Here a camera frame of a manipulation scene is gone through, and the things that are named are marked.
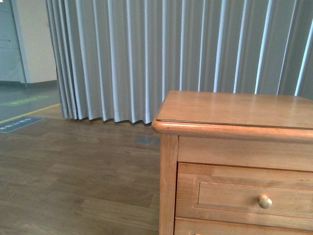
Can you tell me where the left metal floor socket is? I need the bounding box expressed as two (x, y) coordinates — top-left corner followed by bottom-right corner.
(135, 137), (153, 145)

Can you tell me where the grey floor sign sticker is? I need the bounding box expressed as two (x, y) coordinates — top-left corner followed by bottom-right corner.
(0, 117), (45, 134)

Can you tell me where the wooden nightstand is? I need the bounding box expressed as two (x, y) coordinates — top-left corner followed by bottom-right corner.
(152, 91), (313, 235)

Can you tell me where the wooden drawer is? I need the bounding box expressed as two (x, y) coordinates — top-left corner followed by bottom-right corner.
(174, 218), (312, 235)
(176, 163), (313, 232)

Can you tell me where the grey pleated curtain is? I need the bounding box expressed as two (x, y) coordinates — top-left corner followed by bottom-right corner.
(46, 0), (313, 123)

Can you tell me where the white cabinet in background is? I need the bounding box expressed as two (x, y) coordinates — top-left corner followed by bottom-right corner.
(0, 0), (57, 87)

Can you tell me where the round wooden drawer knob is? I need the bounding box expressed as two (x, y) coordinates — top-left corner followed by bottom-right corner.
(258, 195), (272, 209)

